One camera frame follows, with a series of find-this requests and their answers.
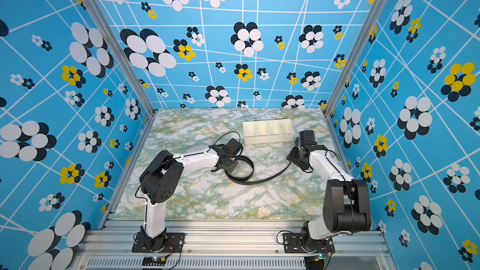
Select black belt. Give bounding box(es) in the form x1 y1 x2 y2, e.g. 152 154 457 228
224 155 291 186

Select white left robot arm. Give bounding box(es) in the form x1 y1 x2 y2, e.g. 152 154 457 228
139 145 243 252

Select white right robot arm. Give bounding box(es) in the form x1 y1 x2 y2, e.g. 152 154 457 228
287 146 371 253

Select white compartment storage tray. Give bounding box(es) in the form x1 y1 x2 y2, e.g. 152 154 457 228
242 119 295 145

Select right controller board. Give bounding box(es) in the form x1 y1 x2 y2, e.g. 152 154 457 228
304 256 325 270

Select controller board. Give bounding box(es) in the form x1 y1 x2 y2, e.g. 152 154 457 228
141 256 168 268
304 256 325 270

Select left controller board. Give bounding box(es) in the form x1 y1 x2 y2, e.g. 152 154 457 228
141 256 168 268

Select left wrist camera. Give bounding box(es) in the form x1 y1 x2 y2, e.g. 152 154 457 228
209 138 243 158

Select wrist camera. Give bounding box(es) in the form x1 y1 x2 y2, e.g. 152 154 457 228
209 138 243 158
299 130 317 148

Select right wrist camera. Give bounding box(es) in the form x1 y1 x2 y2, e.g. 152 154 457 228
299 130 317 148

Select aluminium front rail frame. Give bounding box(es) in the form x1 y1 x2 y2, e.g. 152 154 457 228
71 219 397 270

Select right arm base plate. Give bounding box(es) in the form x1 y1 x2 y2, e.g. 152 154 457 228
281 232 335 254

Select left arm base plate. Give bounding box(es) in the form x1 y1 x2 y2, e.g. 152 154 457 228
131 232 186 253

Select aluminium corner post right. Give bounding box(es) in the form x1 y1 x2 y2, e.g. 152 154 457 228
324 0 388 119

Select aluminium corner post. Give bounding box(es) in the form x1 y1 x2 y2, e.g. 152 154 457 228
324 0 388 119
83 0 155 117

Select aluminium corner post left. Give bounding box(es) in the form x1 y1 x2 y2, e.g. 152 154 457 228
83 0 155 117

